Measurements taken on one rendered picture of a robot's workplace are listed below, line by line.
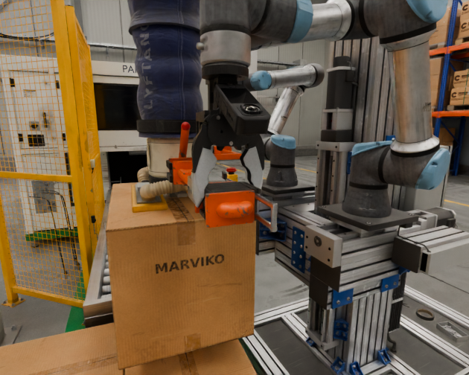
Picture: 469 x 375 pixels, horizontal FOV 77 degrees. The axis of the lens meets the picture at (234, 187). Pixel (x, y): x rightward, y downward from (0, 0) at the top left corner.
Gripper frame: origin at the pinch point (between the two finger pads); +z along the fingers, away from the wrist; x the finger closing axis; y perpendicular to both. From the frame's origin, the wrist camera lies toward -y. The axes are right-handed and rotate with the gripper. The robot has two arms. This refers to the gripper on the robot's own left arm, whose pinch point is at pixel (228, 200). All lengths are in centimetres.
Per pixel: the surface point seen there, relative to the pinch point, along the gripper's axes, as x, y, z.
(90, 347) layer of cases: 31, 60, 66
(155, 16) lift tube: 5, 49, -42
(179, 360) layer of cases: 3, 44, 66
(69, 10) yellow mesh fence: 47, 199, -88
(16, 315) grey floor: 96, 183, 120
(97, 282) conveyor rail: 32, 98, 60
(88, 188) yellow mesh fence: 45, 201, 35
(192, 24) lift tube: -5, 49, -41
